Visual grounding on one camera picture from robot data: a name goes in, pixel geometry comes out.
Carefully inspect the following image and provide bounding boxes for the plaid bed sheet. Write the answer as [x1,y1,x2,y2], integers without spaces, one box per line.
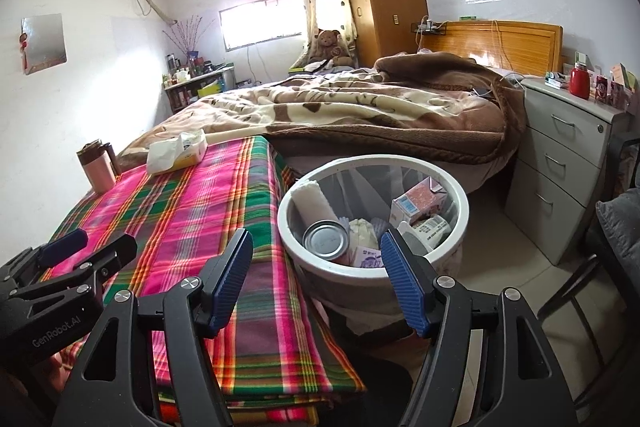
[40,134,368,427]

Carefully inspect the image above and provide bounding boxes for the purple drink carton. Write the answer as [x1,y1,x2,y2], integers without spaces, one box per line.
[350,246,388,269]

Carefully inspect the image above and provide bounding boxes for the white trash bin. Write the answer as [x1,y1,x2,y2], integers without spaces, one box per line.
[276,156,471,338]

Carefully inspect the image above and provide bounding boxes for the paper packet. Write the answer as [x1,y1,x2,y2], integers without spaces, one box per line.
[347,218,378,250]

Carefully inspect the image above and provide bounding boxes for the dried branches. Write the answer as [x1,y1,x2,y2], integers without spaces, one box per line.
[162,14,216,55]

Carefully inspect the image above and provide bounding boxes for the white green medicine boxes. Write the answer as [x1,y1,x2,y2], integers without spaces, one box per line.
[544,52,588,88]

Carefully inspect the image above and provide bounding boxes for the pink printed box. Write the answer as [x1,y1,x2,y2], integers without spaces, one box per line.
[609,63,640,114]

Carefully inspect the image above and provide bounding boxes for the wooden headboard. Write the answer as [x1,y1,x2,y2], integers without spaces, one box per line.
[442,19,565,80]

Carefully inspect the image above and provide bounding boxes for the white wall pipe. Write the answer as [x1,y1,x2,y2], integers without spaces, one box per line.
[127,0,180,26]

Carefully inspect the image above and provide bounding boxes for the shiny wall panel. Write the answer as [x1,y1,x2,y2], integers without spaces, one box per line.
[21,13,67,78]

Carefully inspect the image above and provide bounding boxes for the grey drawer nightstand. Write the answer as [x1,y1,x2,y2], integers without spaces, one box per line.
[504,77,632,267]

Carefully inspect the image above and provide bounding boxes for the pink drink carton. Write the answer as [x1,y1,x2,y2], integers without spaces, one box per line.
[390,177,448,225]

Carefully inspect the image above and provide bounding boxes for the yellow tissue pack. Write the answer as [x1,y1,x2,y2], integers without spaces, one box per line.
[146,128,208,176]

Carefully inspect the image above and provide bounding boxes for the white charging cable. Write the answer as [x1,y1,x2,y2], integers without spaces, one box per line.
[491,20,507,74]

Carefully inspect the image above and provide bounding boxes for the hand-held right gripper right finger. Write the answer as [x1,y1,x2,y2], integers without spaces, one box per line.
[379,228,586,427]

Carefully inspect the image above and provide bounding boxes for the white plastic milk bottle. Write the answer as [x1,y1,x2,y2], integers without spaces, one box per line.
[397,213,453,255]

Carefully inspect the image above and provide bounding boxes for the red jar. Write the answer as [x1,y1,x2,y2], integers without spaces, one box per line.
[570,63,592,100]

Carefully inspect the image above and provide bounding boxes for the red hanging ornament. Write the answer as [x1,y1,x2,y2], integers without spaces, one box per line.
[19,19,31,72]

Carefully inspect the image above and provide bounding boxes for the black chair grey cushion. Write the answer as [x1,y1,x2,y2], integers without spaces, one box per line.
[537,132,640,413]

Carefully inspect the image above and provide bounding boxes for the brown patterned blanket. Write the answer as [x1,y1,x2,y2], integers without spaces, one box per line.
[116,52,527,165]

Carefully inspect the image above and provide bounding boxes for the brown teddy bear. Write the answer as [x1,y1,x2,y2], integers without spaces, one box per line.
[306,28,357,68]

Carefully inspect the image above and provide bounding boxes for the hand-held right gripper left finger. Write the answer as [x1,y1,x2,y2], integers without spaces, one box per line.
[52,228,255,427]

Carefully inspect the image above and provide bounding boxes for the cluttered shelf unit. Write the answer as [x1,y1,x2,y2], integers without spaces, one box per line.
[162,64,238,115]

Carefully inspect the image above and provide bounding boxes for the greyish brown bed sheet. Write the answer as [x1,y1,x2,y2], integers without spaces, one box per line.
[277,147,516,195]

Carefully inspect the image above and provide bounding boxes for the pink mug brown lid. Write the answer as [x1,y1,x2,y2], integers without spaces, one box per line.
[76,141,122,194]

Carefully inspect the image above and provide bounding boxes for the window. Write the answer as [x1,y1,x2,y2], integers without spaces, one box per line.
[218,0,306,52]

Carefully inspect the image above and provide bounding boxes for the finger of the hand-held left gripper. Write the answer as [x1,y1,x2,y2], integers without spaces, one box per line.
[9,233,139,303]
[0,228,90,280]

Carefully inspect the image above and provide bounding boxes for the black rack with power strip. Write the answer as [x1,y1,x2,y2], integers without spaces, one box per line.
[411,19,447,35]

